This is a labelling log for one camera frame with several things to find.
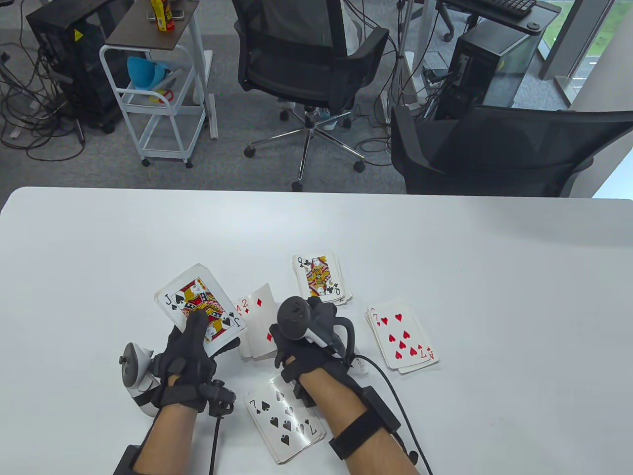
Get person's right hand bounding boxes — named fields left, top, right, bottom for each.
left=270, top=323, right=365, bottom=396

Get person's left hand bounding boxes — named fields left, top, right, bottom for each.
left=151, top=311, right=241, bottom=414

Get pile of spades cards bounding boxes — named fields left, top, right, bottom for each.
left=243, top=374, right=327, bottom=465

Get deck of playing cards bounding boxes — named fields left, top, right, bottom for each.
left=154, top=262, right=246, bottom=358

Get pile of clubs cards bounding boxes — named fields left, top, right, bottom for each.
left=292, top=251, right=353, bottom=312

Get face spades playing card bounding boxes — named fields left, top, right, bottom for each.
left=156, top=265, right=246, bottom=357

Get pile of hearts cards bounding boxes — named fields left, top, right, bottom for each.
left=366, top=298, right=440, bottom=374

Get black forearm sensor box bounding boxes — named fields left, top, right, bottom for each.
left=361, top=387, right=401, bottom=435
left=113, top=445, right=144, bottom=475

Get person's left forearm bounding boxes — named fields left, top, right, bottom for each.
left=133, top=405, right=198, bottom=475

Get person's right forearm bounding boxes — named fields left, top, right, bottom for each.
left=299, top=366, right=421, bottom=475

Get grey white handheld controller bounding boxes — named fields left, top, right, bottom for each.
left=277, top=296, right=357, bottom=367
left=120, top=342, right=161, bottom=416

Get black elastic armband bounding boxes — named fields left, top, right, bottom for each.
left=329, top=410, right=391, bottom=461

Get white rolling cart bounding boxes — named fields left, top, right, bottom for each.
left=99, top=44, right=208, bottom=169

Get black mesh office chair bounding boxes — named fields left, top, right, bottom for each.
left=391, top=105, right=633, bottom=197

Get black chair with chrome base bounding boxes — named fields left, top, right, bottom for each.
left=231, top=0, right=390, bottom=192

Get blue plastic funnel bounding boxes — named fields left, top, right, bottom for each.
left=127, top=56, right=166, bottom=91

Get white metal stand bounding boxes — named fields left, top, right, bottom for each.
left=393, top=0, right=436, bottom=117

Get black computer tower yellow sticker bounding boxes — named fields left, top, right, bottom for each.
left=26, top=0, right=134, bottom=133

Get white side table brown top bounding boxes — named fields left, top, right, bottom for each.
left=106, top=0, right=218, bottom=140

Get black computer tower glass panel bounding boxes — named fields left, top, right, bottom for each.
left=435, top=22, right=544, bottom=120

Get black chair leg with castor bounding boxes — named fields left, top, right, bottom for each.
left=438, top=7, right=483, bottom=43

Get black keyboard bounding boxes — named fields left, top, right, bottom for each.
left=462, top=0, right=537, bottom=19

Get dark grey desk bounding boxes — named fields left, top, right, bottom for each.
left=435, top=0, right=562, bottom=33

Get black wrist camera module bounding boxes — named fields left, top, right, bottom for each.
left=293, top=379, right=317, bottom=409
left=199, top=380, right=236, bottom=419

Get black glove cable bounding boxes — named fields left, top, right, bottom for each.
left=354, top=354, right=433, bottom=475
left=208, top=416, right=222, bottom=475

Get tangle of black floor cables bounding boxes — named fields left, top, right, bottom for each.
left=0, top=30, right=89, bottom=161

